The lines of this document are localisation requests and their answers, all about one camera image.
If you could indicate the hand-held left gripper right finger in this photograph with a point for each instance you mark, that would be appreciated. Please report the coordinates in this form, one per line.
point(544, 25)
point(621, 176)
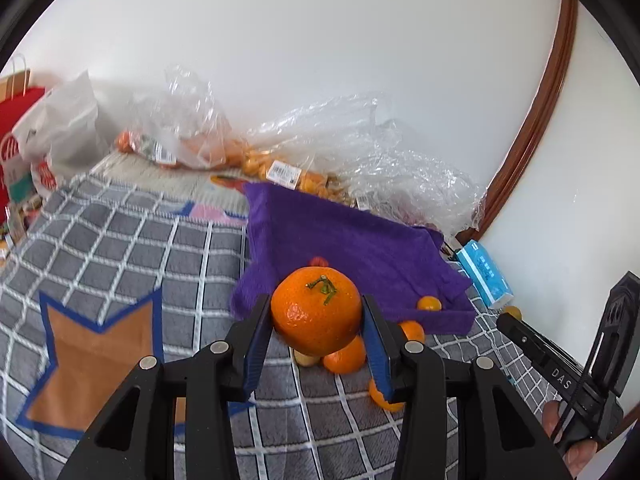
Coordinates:
point(376, 345)

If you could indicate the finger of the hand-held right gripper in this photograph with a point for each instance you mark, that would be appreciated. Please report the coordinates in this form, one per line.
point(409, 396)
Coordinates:
point(620, 340)
point(525, 337)

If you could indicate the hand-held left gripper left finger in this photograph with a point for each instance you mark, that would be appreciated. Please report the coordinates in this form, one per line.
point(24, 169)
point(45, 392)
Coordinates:
point(256, 345)

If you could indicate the smooth yellow-orange oval orange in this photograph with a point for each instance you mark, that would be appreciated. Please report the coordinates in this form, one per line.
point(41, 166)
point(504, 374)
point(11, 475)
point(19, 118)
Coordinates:
point(515, 312)

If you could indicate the mandarin with green stem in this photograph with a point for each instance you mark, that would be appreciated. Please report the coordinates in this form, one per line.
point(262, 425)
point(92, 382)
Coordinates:
point(310, 320)

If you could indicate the purple towel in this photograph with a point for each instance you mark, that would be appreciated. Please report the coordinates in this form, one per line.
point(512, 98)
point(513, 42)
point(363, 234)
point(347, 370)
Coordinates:
point(350, 240)

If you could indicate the person's right hand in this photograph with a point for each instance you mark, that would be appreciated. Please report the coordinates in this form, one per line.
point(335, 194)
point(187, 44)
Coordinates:
point(580, 457)

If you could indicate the small orange mandarin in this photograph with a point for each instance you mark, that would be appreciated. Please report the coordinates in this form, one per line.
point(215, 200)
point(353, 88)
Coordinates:
point(414, 331)
point(382, 399)
point(429, 304)
point(346, 357)

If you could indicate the small yellow fruit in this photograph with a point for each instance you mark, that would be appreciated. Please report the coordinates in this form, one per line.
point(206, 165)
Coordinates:
point(305, 360)

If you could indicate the blue tissue pack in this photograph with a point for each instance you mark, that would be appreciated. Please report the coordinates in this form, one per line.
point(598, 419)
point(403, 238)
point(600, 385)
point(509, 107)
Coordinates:
point(482, 270)

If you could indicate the red cherry tomato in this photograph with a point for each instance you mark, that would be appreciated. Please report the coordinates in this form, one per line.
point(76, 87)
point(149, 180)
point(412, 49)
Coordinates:
point(317, 261)

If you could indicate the crumpled clear plastic bag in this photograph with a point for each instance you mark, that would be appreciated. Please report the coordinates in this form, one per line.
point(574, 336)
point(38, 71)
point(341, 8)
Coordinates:
point(425, 190)

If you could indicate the grey checked blanket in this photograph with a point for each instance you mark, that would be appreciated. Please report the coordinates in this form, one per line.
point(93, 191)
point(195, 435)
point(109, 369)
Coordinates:
point(125, 240)

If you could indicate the clear plastic bag of kumquats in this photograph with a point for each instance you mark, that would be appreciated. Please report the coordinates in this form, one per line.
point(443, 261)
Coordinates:
point(310, 140)

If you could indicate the clear plastic bag of mandarins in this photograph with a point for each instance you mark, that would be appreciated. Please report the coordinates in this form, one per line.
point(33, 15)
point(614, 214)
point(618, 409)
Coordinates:
point(185, 125)

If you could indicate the white plastic bag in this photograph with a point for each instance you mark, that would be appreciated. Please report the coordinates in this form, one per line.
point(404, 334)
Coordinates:
point(62, 120)

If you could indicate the red paper bag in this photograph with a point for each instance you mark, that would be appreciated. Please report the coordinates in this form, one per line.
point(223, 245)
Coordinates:
point(17, 125)

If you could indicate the brown paper bag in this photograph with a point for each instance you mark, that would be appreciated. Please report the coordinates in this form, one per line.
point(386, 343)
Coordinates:
point(12, 80)

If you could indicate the brown wooden door frame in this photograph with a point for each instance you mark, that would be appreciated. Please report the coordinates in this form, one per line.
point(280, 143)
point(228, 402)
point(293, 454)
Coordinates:
point(542, 110)

